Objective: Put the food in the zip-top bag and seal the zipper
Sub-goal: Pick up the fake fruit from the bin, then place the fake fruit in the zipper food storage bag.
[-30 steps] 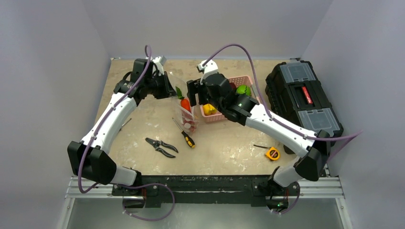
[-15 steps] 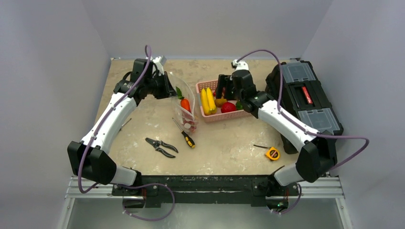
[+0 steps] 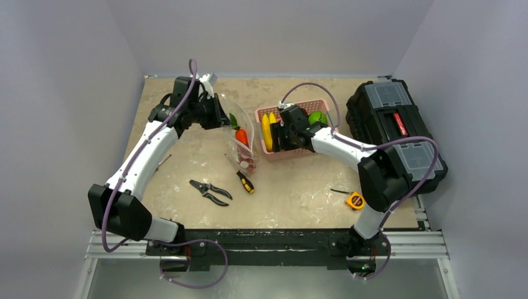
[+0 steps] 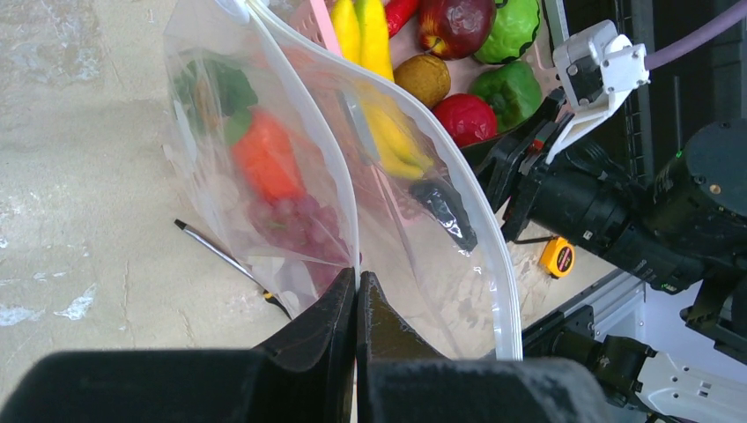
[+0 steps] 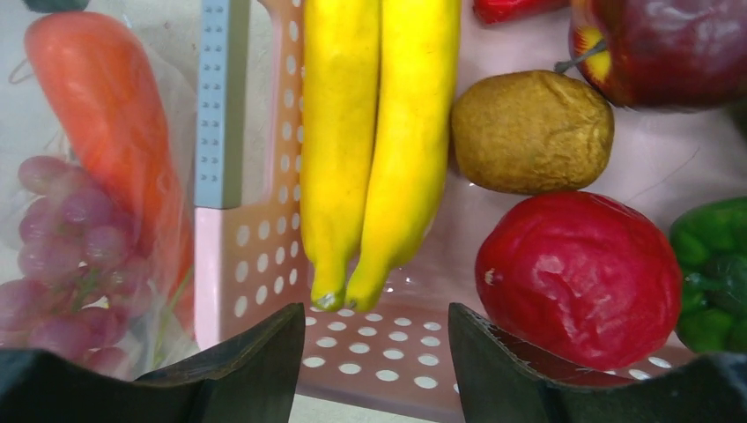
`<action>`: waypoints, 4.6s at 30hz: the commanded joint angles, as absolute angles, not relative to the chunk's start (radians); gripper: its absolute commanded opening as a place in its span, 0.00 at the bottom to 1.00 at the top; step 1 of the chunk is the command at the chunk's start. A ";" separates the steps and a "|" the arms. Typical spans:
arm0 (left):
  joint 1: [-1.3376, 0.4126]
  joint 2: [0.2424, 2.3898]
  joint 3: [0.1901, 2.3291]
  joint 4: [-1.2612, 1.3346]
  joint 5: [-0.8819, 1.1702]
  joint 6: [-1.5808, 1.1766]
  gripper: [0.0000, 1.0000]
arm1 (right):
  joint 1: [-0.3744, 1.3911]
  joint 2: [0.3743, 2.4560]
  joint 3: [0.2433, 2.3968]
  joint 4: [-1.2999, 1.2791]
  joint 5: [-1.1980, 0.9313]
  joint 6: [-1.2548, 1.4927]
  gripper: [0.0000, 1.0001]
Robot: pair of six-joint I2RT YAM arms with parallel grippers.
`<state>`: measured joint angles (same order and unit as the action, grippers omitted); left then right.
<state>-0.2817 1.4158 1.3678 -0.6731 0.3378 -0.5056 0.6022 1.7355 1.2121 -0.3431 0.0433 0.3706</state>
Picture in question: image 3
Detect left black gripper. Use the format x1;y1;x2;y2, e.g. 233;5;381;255
189;93;232;130

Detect yellow toy banana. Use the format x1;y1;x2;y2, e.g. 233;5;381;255
269;112;277;125
261;113;273;152

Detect clear zip top bag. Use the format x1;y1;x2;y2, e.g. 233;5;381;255
220;94;258;175

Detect orange toy carrot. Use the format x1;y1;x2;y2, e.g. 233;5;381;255
229;113;254;168

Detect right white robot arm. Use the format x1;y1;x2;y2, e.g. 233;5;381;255
278;103;411;254

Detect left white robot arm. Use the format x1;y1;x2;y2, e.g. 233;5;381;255
88;74;230;255

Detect green striped toy melon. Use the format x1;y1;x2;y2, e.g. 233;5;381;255
308;111;328;125

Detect black yellow screwdriver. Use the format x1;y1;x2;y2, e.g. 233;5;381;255
224;154;255;194

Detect black pliers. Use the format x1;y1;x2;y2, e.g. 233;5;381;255
189;179;233;207

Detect black tool box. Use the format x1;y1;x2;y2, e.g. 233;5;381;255
346;79;434;185

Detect yellow tape measure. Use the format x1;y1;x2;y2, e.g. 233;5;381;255
330;188;365;211

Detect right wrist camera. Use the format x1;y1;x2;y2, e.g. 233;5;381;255
277;102;294;114

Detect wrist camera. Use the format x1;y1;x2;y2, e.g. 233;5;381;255
277;102;294;114
197;73;217;98

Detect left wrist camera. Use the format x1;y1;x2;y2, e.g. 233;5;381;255
197;73;217;98

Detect small yellow handled tool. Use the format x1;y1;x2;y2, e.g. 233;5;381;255
158;154;172;168

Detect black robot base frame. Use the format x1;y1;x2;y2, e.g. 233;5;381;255
146;229;390;274

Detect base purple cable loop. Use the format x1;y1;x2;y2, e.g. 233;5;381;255
159;240;229;290

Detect aluminium rail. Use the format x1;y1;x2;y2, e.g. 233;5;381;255
84;229;449;260

